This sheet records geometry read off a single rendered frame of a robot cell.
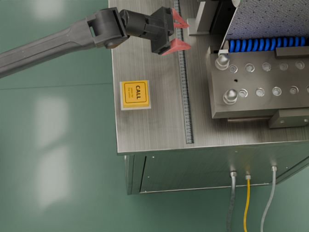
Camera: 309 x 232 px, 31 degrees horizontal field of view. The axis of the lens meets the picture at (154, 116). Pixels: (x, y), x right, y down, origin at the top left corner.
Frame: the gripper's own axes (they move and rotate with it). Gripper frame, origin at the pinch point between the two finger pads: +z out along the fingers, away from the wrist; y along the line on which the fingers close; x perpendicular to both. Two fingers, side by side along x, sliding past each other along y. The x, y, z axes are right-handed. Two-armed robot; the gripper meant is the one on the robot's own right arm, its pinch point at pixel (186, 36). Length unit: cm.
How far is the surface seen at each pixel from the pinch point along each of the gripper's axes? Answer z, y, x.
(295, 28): 22.9, 0.3, 16.6
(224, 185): 67, 24, -65
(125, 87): -6.4, 7.8, -20.1
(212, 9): 7.4, -7.9, 3.1
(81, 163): 27, 7, -108
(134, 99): -4.4, 11.6, -18.9
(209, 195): 72, 25, -80
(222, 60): 6.5, 7.5, 5.3
